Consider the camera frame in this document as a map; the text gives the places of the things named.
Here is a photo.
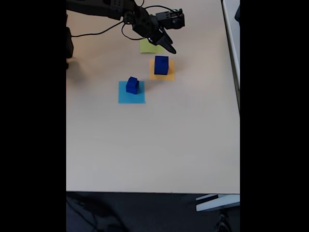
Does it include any white table foot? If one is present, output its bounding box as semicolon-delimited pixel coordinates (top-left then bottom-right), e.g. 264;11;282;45
195;193;240;213

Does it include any largest blue cube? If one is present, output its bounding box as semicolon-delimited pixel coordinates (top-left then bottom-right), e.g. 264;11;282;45
154;56;169;75

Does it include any blue paper square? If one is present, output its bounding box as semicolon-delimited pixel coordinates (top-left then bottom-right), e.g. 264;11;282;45
118;81;146;104

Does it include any large blue cube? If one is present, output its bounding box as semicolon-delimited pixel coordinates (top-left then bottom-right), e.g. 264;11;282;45
126;81;140;95

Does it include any green paper square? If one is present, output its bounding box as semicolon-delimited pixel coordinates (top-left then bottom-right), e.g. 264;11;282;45
140;38;165;54

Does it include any white adjacent table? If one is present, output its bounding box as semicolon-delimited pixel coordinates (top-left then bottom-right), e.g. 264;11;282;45
221;0;240;113

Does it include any orange paper square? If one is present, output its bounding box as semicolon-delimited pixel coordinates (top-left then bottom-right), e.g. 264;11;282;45
149;59;175;82

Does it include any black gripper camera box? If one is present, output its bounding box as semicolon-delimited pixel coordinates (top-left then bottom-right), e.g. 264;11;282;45
170;8;186;30

